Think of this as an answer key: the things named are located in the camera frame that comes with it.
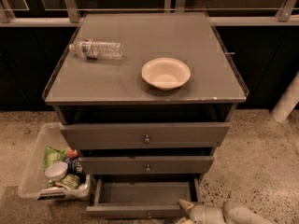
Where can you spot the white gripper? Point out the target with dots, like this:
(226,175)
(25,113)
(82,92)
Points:
(202,215)

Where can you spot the grey bottom drawer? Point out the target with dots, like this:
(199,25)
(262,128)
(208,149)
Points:
(143,196)

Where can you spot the grey drawer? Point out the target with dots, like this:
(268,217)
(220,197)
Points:
(141,165)
(143,196)
(145,135)

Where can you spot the grey middle drawer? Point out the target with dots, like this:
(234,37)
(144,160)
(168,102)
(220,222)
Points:
(141,165)

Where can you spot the grey drawer cabinet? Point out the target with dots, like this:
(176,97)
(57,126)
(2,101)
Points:
(84,91)

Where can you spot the grey top drawer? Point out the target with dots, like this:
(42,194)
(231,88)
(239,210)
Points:
(145,135)

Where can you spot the green snack packet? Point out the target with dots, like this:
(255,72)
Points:
(70,182)

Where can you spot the dark blue snack bag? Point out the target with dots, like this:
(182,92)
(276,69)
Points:
(74,166)

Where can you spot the orange round object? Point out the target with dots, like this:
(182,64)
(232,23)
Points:
(72,153)

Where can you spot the small white bowl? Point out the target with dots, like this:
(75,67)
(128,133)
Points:
(56,171)

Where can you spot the white paper bowl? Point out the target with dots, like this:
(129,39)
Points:
(166,73)

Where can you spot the green chip bag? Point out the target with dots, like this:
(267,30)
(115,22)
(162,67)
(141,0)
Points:
(52,156)

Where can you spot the clear plastic storage bin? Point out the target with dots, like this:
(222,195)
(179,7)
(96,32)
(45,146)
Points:
(34,184)

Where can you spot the clear plastic water bottle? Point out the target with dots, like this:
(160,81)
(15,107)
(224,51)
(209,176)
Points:
(94,49)

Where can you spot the metal window frame rail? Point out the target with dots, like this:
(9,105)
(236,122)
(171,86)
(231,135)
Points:
(42,13)

